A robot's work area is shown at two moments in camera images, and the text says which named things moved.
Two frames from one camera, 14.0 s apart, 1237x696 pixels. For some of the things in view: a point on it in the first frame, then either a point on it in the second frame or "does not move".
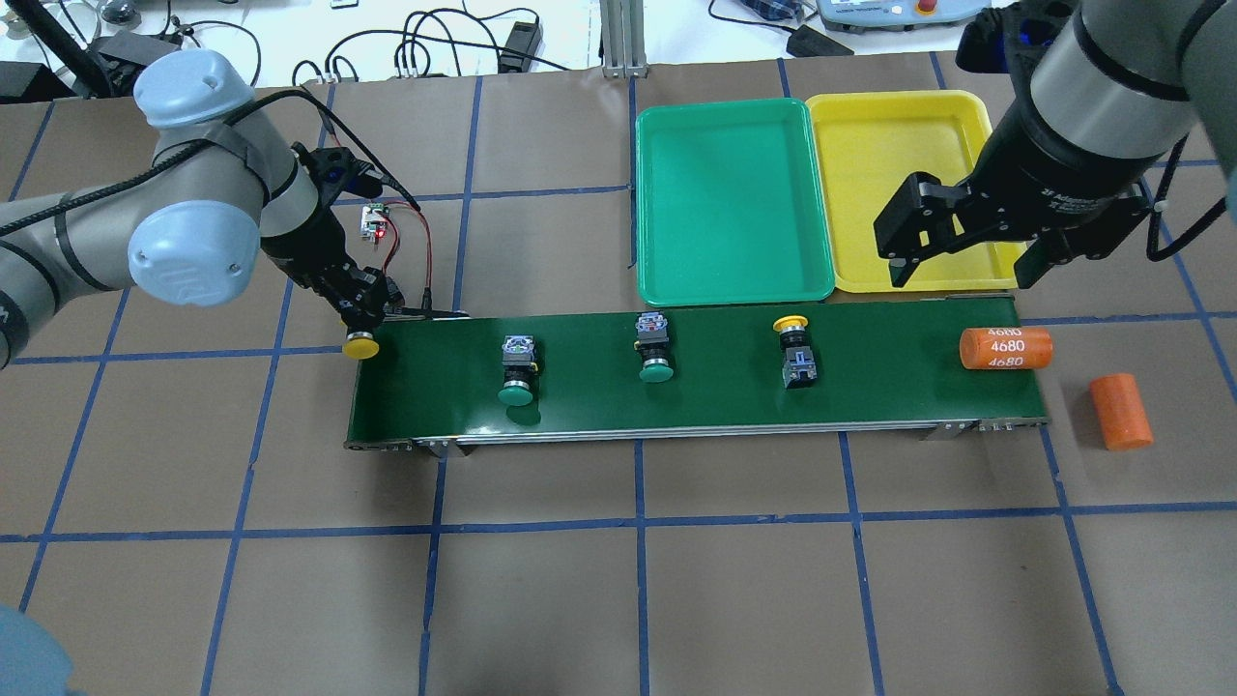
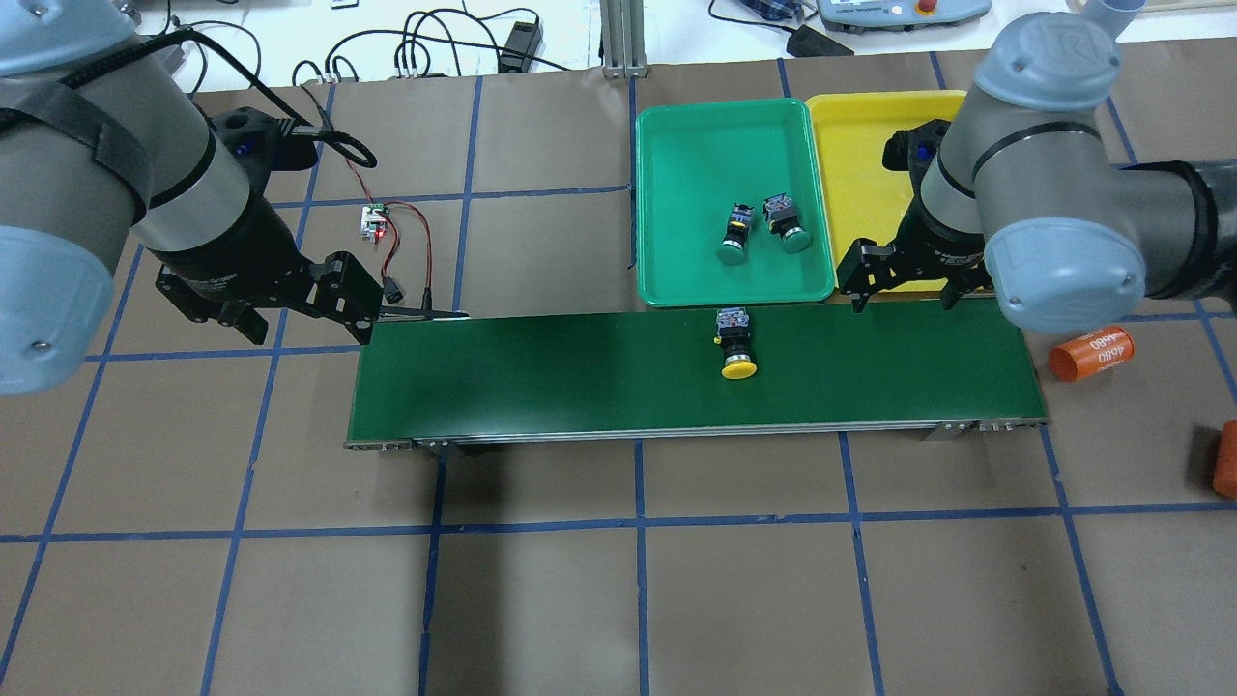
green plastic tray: [729, 206] does not move
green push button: [652, 341] → [782, 216]
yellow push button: [360, 345] → [734, 336]
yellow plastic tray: [870, 142] does not move
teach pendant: [889, 15] does not move
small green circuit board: [373, 220] does not move
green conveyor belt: [457, 381] does not move
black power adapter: [526, 37] does not move
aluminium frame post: [623, 39] does not move
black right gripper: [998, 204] → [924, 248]
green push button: [520, 368] → [731, 251]
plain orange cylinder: [1121, 410] → [1224, 476]
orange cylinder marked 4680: [1006, 348] → [1087, 355]
